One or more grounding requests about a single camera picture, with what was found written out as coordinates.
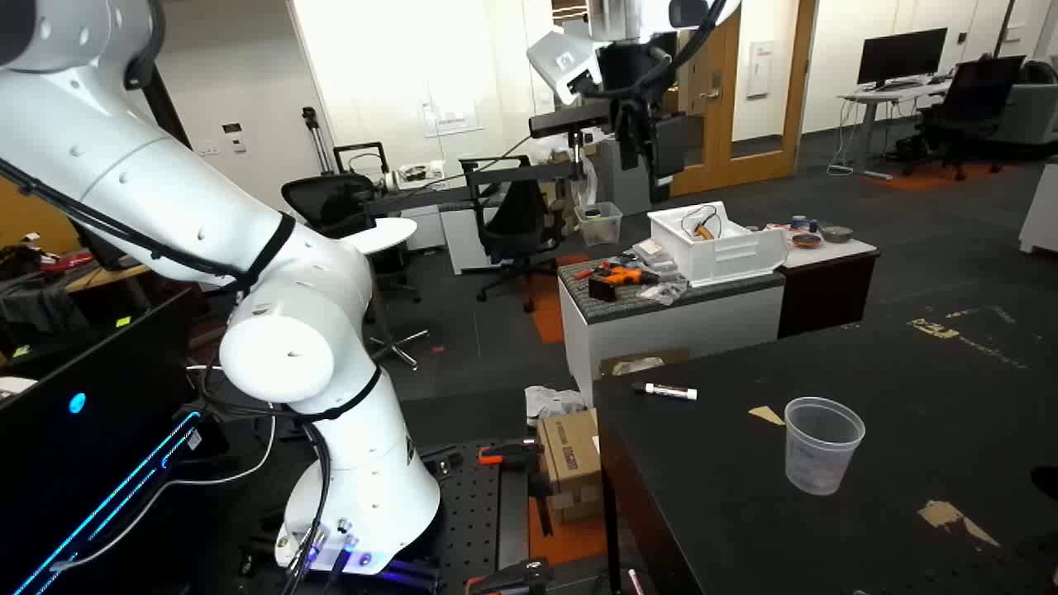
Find black perforated breadboard plate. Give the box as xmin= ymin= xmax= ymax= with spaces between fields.
xmin=413 ymin=439 xmax=505 ymax=595

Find grey cabinet with dark top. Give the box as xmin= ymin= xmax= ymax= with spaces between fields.
xmin=551 ymin=259 xmax=789 ymax=403

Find irregular cork piece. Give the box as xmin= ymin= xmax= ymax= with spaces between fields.
xmin=915 ymin=495 xmax=1002 ymax=551

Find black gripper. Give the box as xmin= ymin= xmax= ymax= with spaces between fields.
xmin=596 ymin=38 xmax=695 ymax=183

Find white cable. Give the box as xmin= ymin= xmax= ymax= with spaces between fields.
xmin=42 ymin=410 xmax=282 ymax=580

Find black computer monitor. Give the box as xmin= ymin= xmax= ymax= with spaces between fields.
xmin=853 ymin=24 xmax=953 ymax=94

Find crumpled white bag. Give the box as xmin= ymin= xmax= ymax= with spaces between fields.
xmin=519 ymin=384 xmax=596 ymax=431

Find translucent plastic measuring cup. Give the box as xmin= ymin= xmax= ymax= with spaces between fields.
xmin=780 ymin=395 xmax=868 ymax=500

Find clear waste bin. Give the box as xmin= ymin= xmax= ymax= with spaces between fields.
xmin=574 ymin=197 xmax=627 ymax=252

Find dark brown cabinet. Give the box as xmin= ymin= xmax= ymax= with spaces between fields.
xmin=775 ymin=233 xmax=883 ymax=342

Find orange and black clamp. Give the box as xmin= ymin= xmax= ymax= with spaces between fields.
xmin=477 ymin=436 xmax=554 ymax=500

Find black computer case blue lights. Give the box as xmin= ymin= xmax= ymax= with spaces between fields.
xmin=0 ymin=280 xmax=216 ymax=595

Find small printed cardboard box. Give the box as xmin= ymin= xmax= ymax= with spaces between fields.
xmin=531 ymin=403 xmax=608 ymax=522

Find white round table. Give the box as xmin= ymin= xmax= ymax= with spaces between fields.
xmin=338 ymin=215 xmax=424 ymax=262

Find black office chair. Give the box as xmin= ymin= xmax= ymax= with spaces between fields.
xmin=903 ymin=54 xmax=1028 ymax=183
xmin=456 ymin=151 xmax=578 ymax=313
xmin=279 ymin=171 xmax=435 ymax=369

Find wooden door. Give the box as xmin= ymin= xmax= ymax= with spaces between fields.
xmin=668 ymin=0 xmax=821 ymax=203

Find white office desk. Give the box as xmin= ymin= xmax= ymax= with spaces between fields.
xmin=826 ymin=72 xmax=959 ymax=180

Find white plastic bin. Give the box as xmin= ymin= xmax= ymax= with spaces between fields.
xmin=646 ymin=197 xmax=792 ymax=287

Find orange power drill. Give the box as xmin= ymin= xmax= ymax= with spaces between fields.
xmin=584 ymin=259 xmax=650 ymax=304

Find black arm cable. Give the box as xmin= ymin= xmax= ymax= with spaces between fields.
xmin=0 ymin=154 xmax=391 ymax=595

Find brown Expo marker pen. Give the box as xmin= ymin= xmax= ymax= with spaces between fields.
xmin=637 ymin=380 xmax=700 ymax=403

